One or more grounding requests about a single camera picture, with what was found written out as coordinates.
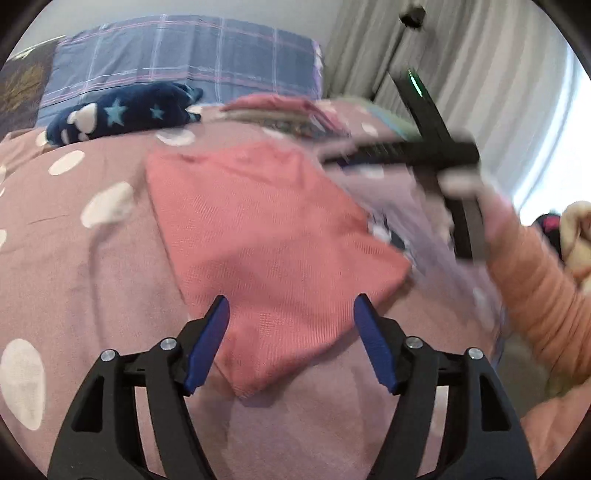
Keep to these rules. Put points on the white gloved right hand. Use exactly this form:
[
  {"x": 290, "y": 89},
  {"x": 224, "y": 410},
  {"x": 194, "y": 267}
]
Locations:
[{"x": 472, "y": 185}]

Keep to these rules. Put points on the black floor lamp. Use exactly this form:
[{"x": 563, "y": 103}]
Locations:
[{"x": 413, "y": 17}]

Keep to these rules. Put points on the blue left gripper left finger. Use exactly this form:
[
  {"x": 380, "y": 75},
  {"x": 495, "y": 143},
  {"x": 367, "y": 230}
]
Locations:
[{"x": 204, "y": 349}]

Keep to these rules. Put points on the mauve polka dot bedsheet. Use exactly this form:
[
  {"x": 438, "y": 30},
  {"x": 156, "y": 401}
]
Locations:
[{"x": 83, "y": 269}]

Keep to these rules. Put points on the blue plaid pillow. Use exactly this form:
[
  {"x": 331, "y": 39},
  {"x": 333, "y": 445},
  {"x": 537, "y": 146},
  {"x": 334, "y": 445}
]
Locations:
[{"x": 225, "y": 58}]

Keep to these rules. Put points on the orange right sleeve forearm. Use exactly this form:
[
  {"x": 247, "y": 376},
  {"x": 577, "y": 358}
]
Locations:
[{"x": 548, "y": 311}]

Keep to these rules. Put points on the stack of folded clothes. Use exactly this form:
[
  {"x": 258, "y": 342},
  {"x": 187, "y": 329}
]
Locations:
[{"x": 295, "y": 116}]

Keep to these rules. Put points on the red mesh polo shirt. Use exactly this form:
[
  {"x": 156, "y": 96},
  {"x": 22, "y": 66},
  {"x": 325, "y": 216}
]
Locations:
[{"x": 262, "y": 226}]

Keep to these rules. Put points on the dark patterned pillow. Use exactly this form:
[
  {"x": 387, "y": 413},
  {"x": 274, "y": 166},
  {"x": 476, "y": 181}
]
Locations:
[{"x": 23, "y": 81}]

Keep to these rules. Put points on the grey curtain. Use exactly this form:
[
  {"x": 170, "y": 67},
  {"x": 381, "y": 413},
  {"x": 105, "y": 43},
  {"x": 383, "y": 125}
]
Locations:
[{"x": 500, "y": 71}]

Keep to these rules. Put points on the navy star fleece garment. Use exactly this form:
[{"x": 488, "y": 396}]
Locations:
[{"x": 133, "y": 108}]

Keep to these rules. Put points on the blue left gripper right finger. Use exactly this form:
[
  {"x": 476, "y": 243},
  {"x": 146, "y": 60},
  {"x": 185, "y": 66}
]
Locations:
[{"x": 375, "y": 342}]

